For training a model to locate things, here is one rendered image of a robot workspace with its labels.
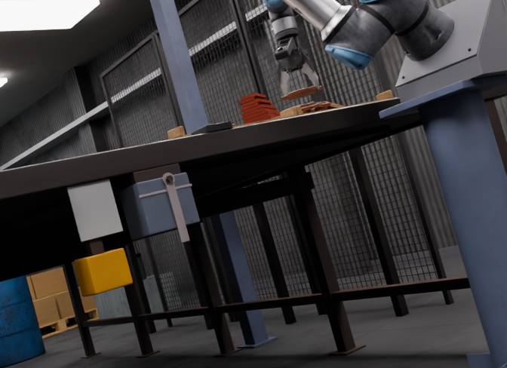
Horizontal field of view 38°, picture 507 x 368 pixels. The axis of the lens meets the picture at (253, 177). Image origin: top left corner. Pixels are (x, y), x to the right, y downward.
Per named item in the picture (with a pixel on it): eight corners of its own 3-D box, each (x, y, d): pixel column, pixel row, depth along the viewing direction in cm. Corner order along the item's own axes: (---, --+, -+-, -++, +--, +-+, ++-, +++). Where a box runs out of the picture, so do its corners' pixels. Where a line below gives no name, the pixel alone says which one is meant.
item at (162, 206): (208, 234, 168) (187, 159, 169) (156, 249, 160) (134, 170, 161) (184, 241, 177) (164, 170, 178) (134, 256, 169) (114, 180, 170)
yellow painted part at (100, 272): (133, 283, 157) (106, 177, 158) (96, 295, 151) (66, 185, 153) (118, 286, 163) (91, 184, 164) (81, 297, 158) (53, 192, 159)
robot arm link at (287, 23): (289, 14, 230) (266, 23, 233) (293, 29, 230) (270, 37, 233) (297, 18, 237) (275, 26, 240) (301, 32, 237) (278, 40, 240)
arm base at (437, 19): (458, 8, 196) (434, -17, 192) (449, 47, 188) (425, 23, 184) (413, 31, 207) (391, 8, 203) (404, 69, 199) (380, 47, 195)
